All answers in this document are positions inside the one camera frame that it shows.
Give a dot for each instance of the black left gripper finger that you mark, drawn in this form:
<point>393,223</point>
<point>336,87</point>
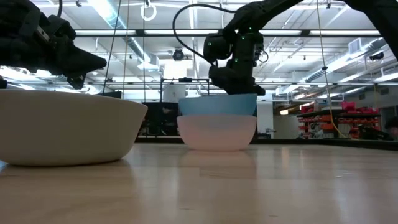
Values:
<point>84,60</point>
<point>77,81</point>

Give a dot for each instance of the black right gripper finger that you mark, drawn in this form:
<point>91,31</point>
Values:
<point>250,89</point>
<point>222,79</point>

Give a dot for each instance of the blue bowl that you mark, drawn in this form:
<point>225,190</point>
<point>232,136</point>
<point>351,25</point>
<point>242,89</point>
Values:
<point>217,105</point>

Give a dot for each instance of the white bowl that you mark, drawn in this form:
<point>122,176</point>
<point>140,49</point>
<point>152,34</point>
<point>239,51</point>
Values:
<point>68,127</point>

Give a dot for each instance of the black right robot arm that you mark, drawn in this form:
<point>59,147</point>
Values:
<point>264,12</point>

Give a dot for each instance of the round black ceiling fixture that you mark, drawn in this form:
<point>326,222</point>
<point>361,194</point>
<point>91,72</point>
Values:
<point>178,54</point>

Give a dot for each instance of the pale pink bowl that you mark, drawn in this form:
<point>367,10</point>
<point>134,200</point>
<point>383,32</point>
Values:
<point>216,132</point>

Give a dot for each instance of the long ceiling light bar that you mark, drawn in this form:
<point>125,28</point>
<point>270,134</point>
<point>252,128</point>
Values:
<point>180,32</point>

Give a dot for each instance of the shelving with red bins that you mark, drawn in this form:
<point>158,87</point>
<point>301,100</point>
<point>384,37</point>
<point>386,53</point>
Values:
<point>342,121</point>

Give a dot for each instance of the person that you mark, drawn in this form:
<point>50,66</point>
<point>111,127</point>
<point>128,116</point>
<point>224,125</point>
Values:
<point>392,127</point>

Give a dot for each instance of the black aluminium table frame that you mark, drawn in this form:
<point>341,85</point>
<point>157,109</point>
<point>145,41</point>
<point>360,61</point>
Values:
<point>311,142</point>

